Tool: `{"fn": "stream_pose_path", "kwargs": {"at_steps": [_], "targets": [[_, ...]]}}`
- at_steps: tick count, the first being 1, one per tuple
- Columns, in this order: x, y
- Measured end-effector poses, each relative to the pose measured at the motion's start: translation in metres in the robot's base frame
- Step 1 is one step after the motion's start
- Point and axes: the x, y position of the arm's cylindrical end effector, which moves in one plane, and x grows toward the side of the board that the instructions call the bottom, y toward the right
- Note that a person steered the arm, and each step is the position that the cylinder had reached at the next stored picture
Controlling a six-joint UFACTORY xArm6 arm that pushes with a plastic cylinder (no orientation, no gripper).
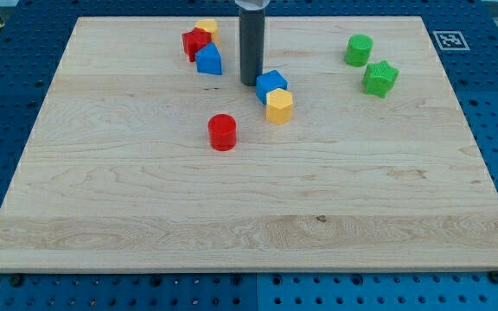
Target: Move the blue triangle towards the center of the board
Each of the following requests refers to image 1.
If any light wooden board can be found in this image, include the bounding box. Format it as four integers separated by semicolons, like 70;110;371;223
0;16;498;274

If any red cylinder block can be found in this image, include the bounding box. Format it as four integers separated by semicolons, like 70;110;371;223
207;114;237;151

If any yellow hexagon block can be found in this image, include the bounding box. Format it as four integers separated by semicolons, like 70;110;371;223
265;88;293;124

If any blue cube block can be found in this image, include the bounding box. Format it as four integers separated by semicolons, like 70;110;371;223
256;70;288;105

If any red star block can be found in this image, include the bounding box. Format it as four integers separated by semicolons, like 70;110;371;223
182;28;212;62

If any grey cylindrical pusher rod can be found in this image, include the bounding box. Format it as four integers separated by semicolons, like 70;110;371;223
239;7;265;86

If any yellow round block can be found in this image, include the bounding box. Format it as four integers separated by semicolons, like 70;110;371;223
195;18;220;45

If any green star block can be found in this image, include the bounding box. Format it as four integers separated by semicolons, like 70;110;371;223
362;60;399;98

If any green cylinder block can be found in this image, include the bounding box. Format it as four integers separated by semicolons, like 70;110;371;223
344;35;374;67

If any white fiducial marker tag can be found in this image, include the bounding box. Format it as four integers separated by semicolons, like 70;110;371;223
433;30;469;51

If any silver rod mount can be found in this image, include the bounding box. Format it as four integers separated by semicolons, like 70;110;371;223
235;0;270;10

